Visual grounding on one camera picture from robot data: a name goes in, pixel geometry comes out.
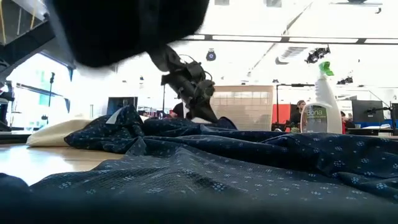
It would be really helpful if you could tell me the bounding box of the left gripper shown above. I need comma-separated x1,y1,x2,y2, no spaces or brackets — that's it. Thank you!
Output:
160,60,219,124

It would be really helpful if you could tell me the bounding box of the navy polka dot shirt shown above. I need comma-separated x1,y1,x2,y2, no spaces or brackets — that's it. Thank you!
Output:
0,105,398,224

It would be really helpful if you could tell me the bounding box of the white plastic laundry basket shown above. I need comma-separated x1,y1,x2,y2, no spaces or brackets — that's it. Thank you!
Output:
210,85,274,131

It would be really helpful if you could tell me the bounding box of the person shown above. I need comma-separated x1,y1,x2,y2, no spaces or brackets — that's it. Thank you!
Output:
340,111,356,129
172,101,188,120
290,100,307,129

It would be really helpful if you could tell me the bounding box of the red partition panel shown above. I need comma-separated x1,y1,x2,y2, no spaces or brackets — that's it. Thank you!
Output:
272,104,292,124

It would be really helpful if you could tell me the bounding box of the black monitor screen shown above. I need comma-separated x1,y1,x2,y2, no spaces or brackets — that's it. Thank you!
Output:
351,99,384,124
106,96,139,115

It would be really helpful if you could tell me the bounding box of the white spray bottle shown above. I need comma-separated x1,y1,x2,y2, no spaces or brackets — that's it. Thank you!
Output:
300,61,343,134

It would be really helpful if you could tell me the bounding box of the black track light cluster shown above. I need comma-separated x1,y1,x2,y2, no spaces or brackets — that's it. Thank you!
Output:
304,45,331,65

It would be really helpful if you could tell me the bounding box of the cream canvas tote bag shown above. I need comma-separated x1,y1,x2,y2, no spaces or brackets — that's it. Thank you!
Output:
26,119,93,147

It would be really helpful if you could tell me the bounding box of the black microphone stand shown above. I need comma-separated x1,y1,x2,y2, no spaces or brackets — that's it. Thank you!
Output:
48,72,56,108

